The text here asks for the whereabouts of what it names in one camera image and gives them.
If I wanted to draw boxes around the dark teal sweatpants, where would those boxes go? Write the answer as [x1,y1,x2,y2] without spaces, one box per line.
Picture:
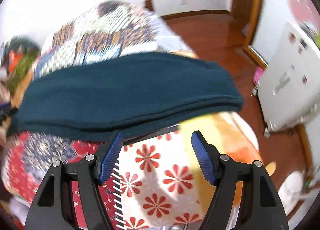
[8,52,244,142]

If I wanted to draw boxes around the white cabinet with stickers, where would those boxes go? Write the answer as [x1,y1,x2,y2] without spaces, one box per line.
[253,23,319,137]

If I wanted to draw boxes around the green patterned storage bag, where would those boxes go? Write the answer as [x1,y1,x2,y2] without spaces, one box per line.
[3,51,39,95]

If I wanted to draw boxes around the grey neck pillow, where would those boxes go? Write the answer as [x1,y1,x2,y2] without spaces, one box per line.
[6,36,40,53]

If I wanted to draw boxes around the colourful patchwork bed quilt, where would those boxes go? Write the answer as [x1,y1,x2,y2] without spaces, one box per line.
[2,1,203,229]

